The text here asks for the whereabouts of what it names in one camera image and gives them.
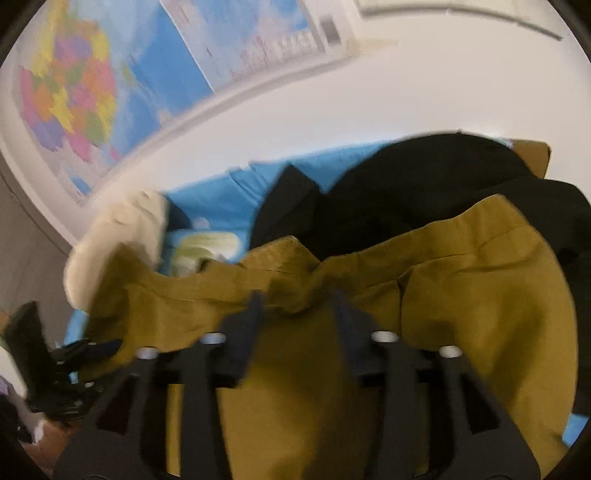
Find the black garment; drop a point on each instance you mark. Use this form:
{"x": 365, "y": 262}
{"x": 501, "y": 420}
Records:
{"x": 415, "y": 194}

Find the white wall air conditioner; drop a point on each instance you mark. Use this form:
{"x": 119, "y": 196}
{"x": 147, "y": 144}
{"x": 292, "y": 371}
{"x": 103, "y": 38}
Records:
{"x": 415, "y": 7}

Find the blue wall chart poster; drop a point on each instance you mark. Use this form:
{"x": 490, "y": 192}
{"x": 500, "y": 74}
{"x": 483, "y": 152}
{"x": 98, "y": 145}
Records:
{"x": 240, "y": 37}

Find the cream cloth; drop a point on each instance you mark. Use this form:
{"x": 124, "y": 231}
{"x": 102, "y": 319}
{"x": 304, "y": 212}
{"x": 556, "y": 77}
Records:
{"x": 120, "y": 230}

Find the mustard yellow pants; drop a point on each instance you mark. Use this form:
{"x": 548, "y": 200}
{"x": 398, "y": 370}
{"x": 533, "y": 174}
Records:
{"x": 461, "y": 300}

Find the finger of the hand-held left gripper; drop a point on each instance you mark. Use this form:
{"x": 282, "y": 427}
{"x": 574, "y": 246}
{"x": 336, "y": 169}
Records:
{"x": 92, "y": 353}

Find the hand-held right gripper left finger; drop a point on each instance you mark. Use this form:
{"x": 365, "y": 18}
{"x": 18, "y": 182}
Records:
{"x": 244, "y": 332}

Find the brown cardboard box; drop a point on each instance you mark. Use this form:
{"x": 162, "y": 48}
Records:
{"x": 535, "y": 157}

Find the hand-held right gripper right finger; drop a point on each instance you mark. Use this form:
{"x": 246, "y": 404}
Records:
{"x": 353, "y": 337}

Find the colourful wall map poster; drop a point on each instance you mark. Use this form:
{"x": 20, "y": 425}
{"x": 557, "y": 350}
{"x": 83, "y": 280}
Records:
{"x": 83, "y": 83}

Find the blue printed bed sheet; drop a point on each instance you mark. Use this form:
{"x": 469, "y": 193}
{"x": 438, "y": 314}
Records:
{"x": 212, "y": 203}

